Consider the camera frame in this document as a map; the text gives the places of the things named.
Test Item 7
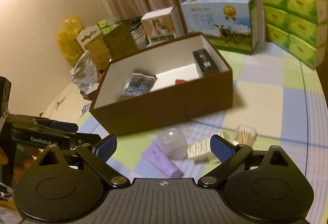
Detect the black shaver box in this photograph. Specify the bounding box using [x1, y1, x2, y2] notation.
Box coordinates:
[192, 49, 220, 77]

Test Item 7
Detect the translucent plastic cup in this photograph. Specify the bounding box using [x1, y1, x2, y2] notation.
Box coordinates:
[157, 128, 188, 160]

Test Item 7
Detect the purple cream tube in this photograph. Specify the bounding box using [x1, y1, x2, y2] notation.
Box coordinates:
[141, 143, 183, 179]

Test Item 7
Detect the brown cardboard carton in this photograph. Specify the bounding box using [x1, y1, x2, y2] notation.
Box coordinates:
[85, 23, 137, 71]

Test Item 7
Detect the brown cardboard storage box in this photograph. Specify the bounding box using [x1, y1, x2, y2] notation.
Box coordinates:
[90, 33, 233, 136]

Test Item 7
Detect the person left hand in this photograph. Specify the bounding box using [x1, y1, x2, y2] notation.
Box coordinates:
[1, 148, 41, 182]

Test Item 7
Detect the yellow plastic bag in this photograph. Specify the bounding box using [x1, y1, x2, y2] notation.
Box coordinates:
[57, 15, 84, 67]

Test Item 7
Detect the humidifier product box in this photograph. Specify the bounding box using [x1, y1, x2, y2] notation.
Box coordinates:
[141, 6, 185, 45]

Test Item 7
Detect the cotton swabs packet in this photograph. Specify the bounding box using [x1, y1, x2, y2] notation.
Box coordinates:
[233, 125, 257, 146]

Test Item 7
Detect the crumpled silver bag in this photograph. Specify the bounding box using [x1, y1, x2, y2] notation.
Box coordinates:
[70, 50, 99, 100]

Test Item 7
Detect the red candy wrapper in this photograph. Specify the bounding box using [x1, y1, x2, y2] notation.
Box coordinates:
[175, 79, 186, 85]

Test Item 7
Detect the white hair claw clip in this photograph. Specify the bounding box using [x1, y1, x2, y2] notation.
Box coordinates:
[187, 137, 221, 164]

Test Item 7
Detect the green tissue pack stack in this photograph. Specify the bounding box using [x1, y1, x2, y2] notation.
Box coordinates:
[262, 0, 327, 69]

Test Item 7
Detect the checked tablecloth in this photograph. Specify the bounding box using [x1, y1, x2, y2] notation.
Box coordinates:
[79, 42, 327, 223]

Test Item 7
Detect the white cutout cardboard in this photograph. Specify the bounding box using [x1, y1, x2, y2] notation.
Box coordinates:
[76, 24, 103, 52]

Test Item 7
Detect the blue milk carton box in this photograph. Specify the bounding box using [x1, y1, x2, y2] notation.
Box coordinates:
[181, 0, 259, 54]

